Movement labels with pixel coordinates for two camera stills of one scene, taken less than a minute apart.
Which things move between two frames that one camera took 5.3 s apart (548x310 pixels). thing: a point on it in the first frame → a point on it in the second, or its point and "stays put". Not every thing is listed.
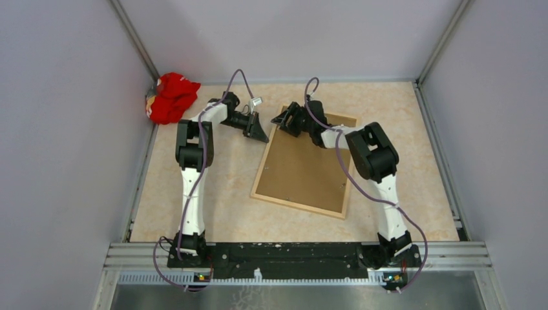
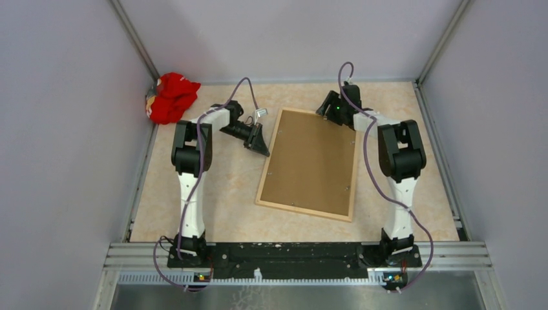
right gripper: x=290 y=112 → x=333 y=99
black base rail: x=282 y=260 stays put
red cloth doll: x=170 y=98 stays put
